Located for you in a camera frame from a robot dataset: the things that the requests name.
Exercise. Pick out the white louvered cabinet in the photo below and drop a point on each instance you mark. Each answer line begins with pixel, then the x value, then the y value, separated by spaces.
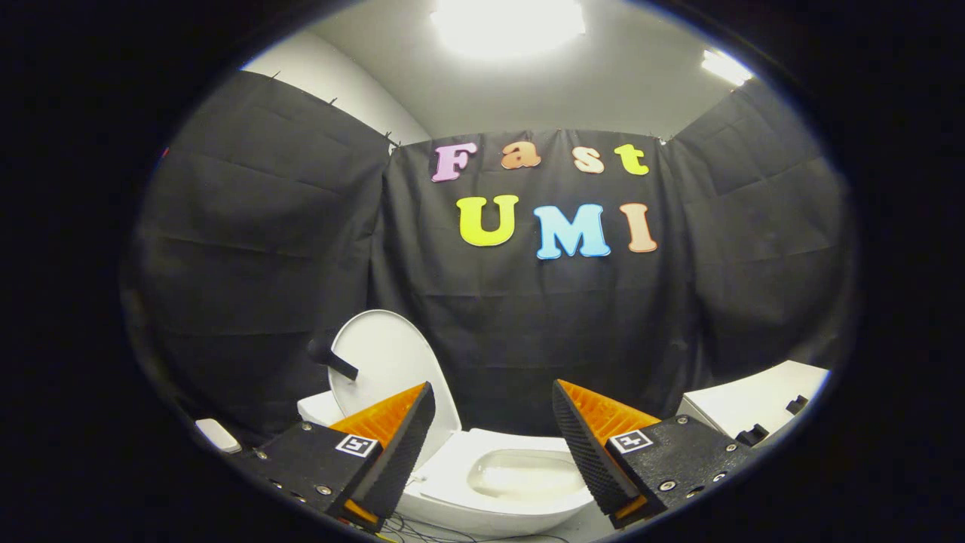
pixel 746 400

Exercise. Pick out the black backdrop cloth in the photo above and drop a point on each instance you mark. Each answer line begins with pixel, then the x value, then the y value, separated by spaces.
pixel 528 324

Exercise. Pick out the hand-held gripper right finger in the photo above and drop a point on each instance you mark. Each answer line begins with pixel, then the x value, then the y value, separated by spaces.
pixel 584 452

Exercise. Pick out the white toilet tank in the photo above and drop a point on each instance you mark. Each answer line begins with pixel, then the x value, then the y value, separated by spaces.
pixel 317 409

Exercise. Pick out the small ceiling light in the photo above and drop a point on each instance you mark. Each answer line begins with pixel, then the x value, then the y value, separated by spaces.
pixel 725 66

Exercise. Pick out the large ceiling light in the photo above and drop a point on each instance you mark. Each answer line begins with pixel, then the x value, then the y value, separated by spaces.
pixel 505 26

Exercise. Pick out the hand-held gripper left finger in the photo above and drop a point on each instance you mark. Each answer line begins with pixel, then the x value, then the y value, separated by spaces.
pixel 403 452

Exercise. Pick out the small white device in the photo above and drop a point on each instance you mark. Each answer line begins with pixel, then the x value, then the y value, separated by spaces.
pixel 219 435

